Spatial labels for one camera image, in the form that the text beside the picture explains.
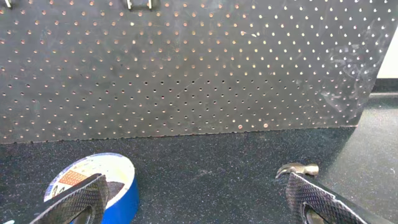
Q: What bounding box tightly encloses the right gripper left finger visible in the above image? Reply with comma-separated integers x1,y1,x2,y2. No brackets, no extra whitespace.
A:
29,172,110,224

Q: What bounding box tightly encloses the roll of blue tape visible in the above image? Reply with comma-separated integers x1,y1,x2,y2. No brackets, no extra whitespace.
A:
43,152,140,224

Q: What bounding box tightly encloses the black pegboard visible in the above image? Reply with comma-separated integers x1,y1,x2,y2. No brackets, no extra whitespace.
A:
0,0,398,145

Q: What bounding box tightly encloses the hammer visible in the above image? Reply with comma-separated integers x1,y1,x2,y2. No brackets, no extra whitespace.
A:
274,162,320,181

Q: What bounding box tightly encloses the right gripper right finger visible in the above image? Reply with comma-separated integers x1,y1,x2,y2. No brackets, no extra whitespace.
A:
285,172,396,224

